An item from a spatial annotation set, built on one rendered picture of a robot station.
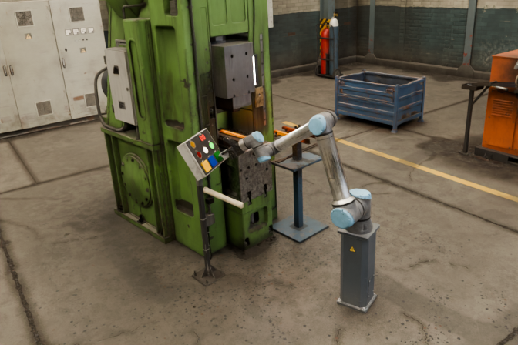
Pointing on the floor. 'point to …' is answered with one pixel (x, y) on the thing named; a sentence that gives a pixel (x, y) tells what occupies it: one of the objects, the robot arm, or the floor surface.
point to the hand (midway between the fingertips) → (219, 154)
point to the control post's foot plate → (208, 276)
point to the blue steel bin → (380, 97)
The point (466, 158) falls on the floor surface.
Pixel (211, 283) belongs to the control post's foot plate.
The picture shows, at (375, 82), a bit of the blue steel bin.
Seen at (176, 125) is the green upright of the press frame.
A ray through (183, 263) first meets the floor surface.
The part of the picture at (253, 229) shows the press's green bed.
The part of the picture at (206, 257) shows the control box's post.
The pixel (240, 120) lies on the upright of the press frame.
